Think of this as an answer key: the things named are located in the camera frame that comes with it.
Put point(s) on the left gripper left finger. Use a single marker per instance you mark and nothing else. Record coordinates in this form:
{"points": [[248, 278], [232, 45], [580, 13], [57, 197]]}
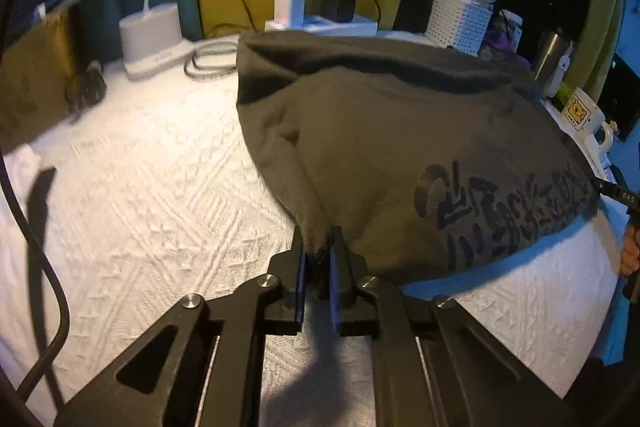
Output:
{"points": [[200, 363]]}

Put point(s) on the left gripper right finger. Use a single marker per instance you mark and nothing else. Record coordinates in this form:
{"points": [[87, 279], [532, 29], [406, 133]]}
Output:
{"points": [[433, 364]]}

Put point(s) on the dark brown t-shirt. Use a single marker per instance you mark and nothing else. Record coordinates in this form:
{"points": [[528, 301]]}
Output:
{"points": [[430, 161]]}

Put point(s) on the person right hand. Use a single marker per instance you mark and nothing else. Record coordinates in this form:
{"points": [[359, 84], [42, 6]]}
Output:
{"points": [[629, 257]]}

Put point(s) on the white cream tube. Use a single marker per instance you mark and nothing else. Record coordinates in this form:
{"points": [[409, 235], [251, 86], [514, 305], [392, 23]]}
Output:
{"points": [[597, 154]]}

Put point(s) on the white cartoon mug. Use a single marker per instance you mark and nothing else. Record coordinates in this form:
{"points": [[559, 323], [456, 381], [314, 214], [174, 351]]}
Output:
{"points": [[584, 119]]}

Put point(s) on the black monitor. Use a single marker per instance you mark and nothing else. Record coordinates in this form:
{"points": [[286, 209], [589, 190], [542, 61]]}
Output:
{"points": [[619, 99]]}

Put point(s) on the stainless steel travel tumbler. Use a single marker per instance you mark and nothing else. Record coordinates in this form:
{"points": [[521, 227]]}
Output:
{"points": [[552, 64]]}

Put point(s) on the white quilted bed cover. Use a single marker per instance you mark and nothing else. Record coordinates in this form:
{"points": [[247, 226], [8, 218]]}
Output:
{"points": [[155, 196]]}

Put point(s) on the purple cloth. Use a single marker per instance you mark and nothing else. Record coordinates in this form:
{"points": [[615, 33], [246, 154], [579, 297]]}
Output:
{"points": [[496, 46]]}

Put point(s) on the white perforated plastic basket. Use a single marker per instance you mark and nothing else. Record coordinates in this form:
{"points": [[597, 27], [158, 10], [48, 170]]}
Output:
{"points": [[459, 24]]}

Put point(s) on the white desk lamp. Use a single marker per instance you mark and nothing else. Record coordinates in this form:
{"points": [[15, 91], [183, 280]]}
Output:
{"points": [[152, 40]]}

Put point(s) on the brown cardboard box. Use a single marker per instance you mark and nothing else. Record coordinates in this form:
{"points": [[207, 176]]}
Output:
{"points": [[34, 74]]}

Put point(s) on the white power strip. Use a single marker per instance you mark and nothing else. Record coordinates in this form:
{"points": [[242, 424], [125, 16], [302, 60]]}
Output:
{"points": [[359, 26]]}

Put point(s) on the white usb charger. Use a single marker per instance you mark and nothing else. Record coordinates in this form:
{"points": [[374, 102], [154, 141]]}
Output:
{"points": [[289, 13]]}

